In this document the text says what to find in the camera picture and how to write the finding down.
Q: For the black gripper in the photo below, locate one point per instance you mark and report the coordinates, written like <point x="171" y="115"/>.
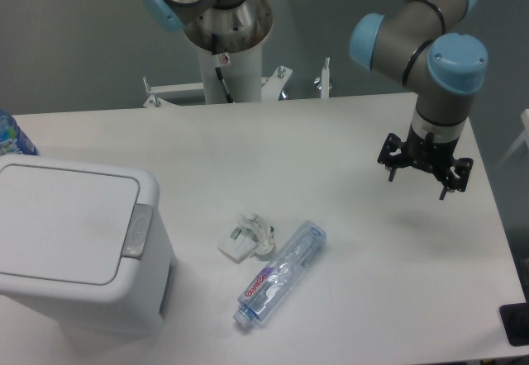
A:
<point x="429" y="148"/>

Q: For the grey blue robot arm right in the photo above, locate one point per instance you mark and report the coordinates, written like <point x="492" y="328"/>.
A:
<point x="417" y="48"/>

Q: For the white trash can with lid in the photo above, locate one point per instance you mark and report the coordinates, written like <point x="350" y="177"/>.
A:
<point x="85" y="244"/>

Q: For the black clamp at table edge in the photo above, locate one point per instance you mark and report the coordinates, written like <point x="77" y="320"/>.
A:
<point x="515" y="323"/>

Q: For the crumpled white paper carton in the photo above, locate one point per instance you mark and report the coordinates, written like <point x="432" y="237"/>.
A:
<point x="252" y="236"/>

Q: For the empty clear plastic bottle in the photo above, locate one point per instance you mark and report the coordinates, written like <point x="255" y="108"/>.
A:
<point x="279" y="275"/>

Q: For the blue labelled water bottle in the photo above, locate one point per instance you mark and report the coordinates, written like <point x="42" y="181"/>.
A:
<point x="13" y="138"/>

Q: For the white bracket at right edge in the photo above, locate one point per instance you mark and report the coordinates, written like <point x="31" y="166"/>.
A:
<point x="520" y="141"/>

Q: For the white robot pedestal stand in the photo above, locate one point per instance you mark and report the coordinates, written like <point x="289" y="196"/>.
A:
<point x="226" y="78"/>

